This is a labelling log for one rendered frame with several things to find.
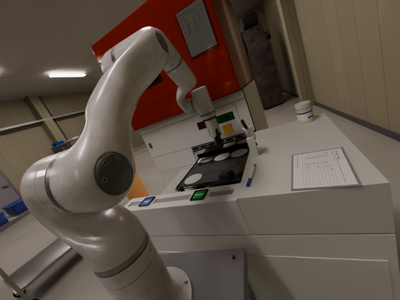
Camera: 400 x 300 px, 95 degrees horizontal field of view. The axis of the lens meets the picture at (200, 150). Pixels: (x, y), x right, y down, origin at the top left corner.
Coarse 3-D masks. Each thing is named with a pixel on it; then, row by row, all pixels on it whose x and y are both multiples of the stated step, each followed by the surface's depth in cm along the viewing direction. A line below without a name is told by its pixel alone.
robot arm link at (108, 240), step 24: (24, 192) 32; (48, 216) 33; (72, 216) 35; (96, 216) 38; (120, 216) 38; (72, 240) 34; (96, 240) 34; (120, 240) 34; (144, 240) 38; (96, 264) 33; (120, 264) 34
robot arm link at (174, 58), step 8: (160, 32) 62; (168, 40) 66; (112, 48) 53; (168, 48) 66; (104, 56) 54; (112, 56) 52; (168, 56) 67; (176, 56) 69; (104, 64) 54; (168, 64) 69; (176, 64) 70; (104, 72) 56
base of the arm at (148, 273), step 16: (144, 256) 37; (128, 272) 35; (144, 272) 37; (160, 272) 40; (176, 272) 51; (112, 288) 35; (128, 288) 35; (144, 288) 37; (160, 288) 39; (176, 288) 45
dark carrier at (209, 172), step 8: (224, 152) 115; (232, 152) 110; (248, 152) 100; (200, 160) 119; (208, 160) 114; (224, 160) 104; (232, 160) 100; (240, 160) 95; (192, 168) 111; (200, 168) 107; (208, 168) 102; (216, 168) 98; (224, 168) 94; (232, 168) 90; (240, 168) 87; (208, 176) 93; (216, 176) 89; (224, 176) 86; (232, 176) 83; (240, 176) 80; (184, 184) 95; (192, 184) 92
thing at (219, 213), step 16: (176, 192) 76; (192, 192) 71; (208, 192) 66; (224, 192) 63; (128, 208) 80; (144, 208) 74; (160, 208) 70; (176, 208) 67; (192, 208) 64; (208, 208) 61; (224, 208) 59; (144, 224) 78; (160, 224) 74; (176, 224) 70; (192, 224) 67; (208, 224) 64; (224, 224) 62; (240, 224) 59
